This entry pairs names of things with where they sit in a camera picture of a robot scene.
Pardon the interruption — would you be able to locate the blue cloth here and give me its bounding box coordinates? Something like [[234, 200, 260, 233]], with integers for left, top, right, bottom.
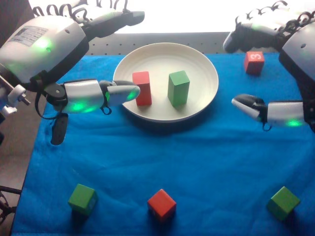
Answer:
[[11, 52, 315, 236]]

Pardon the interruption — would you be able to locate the plain red cube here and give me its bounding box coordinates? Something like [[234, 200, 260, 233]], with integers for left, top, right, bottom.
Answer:
[[147, 188, 177, 220]]

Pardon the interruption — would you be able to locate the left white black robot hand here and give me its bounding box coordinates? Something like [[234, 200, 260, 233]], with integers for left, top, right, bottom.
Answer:
[[0, 0, 146, 146]]

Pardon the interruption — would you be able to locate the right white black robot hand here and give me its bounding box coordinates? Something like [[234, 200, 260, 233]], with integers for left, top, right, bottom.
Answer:
[[222, 0, 315, 134]]

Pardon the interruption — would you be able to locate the red block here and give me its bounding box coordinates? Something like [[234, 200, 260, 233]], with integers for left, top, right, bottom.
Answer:
[[132, 71, 153, 107]]

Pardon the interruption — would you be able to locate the green block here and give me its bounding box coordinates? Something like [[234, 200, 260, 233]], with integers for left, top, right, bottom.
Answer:
[[167, 70, 191, 108]]

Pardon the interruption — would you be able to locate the white round plate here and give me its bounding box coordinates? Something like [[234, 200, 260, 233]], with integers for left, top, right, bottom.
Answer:
[[112, 42, 220, 122]]

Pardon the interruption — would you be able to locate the black cable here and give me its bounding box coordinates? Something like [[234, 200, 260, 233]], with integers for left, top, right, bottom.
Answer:
[[0, 194, 17, 223], [0, 185, 22, 196]]

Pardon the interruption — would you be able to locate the red cube with number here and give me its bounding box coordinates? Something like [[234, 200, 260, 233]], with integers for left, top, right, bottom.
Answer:
[[244, 51, 265, 76]]

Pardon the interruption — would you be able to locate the green cube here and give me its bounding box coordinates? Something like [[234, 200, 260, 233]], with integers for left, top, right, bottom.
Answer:
[[266, 186, 301, 222], [67, 183, 98, 216]]

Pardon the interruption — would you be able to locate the grey perforated board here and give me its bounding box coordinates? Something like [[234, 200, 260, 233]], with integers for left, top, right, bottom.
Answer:
[[86, 31, 284, 56]]

